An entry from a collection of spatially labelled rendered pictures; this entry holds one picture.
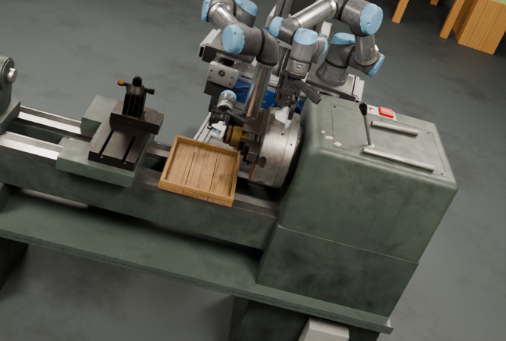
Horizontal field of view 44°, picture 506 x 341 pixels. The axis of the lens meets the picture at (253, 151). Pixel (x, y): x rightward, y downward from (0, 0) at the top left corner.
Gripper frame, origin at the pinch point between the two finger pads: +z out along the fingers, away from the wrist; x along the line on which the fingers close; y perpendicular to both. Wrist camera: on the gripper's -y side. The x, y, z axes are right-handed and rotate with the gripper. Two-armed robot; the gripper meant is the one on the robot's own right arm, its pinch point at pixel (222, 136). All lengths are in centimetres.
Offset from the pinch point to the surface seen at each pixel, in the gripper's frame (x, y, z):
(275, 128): 12.9, -18.4, 5.0
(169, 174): -19.8, 16.7, 6.8
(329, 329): -65, -66, 23
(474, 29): -83, -274, -563
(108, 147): -11.3, 41.5, 12.7
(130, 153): -11.3, 32.6, 12.5
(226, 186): -19.9, -7.0, 4.2
